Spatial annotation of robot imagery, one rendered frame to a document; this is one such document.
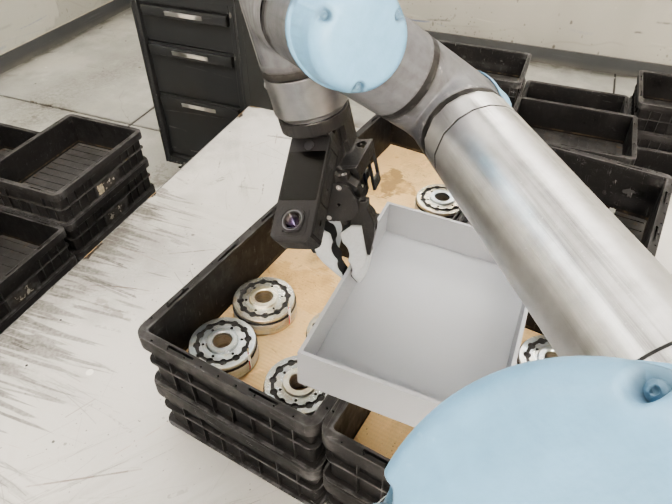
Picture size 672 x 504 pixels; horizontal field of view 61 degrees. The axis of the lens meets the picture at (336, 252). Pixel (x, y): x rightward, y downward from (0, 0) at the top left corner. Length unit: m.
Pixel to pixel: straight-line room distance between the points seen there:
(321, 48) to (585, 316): 0.23
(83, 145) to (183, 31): 0.57
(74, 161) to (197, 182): 0.70
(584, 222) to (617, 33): 3.70
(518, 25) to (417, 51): 3.60
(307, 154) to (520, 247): 0.27
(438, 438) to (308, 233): 0.39
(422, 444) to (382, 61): 0.31
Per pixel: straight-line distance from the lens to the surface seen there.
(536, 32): 4.06
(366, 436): 0.83
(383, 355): 0.63
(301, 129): 0.55
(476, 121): 0.44
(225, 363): 0.88
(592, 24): 4.03
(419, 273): 0.73
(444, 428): 0.16
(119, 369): 1.12
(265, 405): 0.74
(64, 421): 1.09
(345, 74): 0.41
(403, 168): 1.30
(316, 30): 0.40
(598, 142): 2.25
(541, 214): 0.37
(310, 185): 0.55
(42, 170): 2.14
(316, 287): 1.01
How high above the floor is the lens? 1.54
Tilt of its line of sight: 42 degrees down
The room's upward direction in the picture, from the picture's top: straight up
